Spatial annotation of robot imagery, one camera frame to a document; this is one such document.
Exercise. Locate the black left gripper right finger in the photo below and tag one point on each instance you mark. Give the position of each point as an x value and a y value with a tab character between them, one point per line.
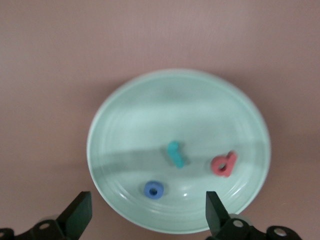
216	215

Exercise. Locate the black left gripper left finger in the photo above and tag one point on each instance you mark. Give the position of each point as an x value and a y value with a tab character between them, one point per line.
75	215

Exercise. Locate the pink foam letter p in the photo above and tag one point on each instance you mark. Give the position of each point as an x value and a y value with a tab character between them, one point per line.
231	157

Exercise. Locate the blue foam letter o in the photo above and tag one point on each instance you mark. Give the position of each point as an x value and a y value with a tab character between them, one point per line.
160	190

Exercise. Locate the teal foam letter j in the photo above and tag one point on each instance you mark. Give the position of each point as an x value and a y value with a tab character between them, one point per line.
176	156

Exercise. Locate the pale green plate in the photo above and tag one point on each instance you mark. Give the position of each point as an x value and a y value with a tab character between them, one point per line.
150	112

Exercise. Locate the brown table cover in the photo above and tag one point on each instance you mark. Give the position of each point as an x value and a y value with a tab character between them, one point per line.
50	50

